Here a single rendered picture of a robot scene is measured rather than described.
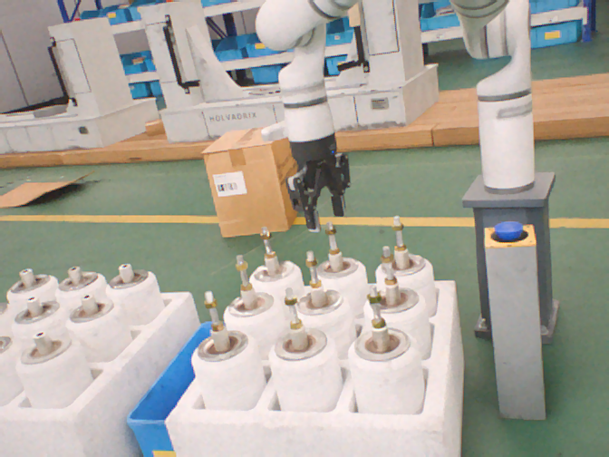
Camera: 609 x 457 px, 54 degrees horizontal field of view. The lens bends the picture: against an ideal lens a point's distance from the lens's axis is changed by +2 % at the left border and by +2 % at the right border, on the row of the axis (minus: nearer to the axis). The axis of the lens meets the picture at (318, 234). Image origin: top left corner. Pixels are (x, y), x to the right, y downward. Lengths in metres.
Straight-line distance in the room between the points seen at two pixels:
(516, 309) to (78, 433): 0.69
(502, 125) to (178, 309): 0.71
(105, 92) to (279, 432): 3.32
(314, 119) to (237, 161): 1.03
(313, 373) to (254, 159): 1.19
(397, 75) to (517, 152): 1.74
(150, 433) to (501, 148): 0.77
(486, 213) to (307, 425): 0.54
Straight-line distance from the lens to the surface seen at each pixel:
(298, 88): 0.91
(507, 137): 1.10
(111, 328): 1.10
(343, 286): 1.00
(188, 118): 3.38
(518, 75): 1.08
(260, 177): 1.92
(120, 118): 4.02
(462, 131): 2.63
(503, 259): 0.91
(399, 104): 2.76
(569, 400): 1.11
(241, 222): 1.99
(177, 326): 1.21
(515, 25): 1.07
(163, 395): 1.13
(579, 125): 2.56
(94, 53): 3.96
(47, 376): 1.02
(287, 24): 0.88
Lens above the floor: 0.69
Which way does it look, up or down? 21 degrees down
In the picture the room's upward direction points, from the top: 11 degrees counter-clockwise
